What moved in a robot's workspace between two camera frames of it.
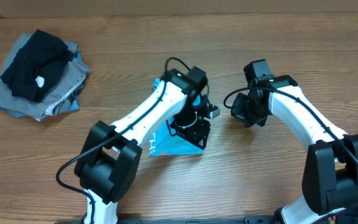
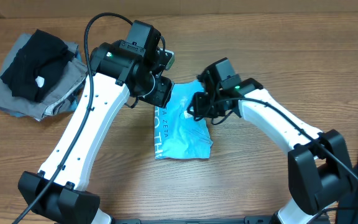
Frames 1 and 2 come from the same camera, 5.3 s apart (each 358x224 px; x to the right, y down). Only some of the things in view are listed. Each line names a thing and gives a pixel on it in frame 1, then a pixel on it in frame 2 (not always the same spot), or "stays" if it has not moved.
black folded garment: (37, 66) stays
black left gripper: (192, 132) -> (161, 93)
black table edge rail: (247, 220) stays
